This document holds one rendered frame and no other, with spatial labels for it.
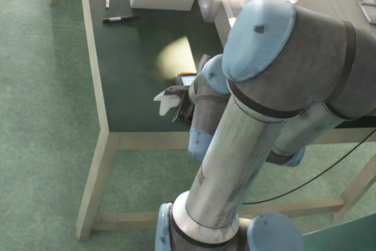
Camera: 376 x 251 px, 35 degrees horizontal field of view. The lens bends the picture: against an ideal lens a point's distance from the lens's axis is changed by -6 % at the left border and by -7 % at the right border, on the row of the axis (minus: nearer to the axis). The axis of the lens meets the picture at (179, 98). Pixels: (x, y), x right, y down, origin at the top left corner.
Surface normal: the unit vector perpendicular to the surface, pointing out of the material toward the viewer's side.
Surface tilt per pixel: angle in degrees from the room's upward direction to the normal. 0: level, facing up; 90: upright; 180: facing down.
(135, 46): 0
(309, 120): 107
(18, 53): 0
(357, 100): 95
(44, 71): 0
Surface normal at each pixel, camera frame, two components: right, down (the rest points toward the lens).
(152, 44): 0.26, -0.63
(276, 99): -0.11, 0.62
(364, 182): -0.94, -0.01
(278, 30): 0.15, -0.20
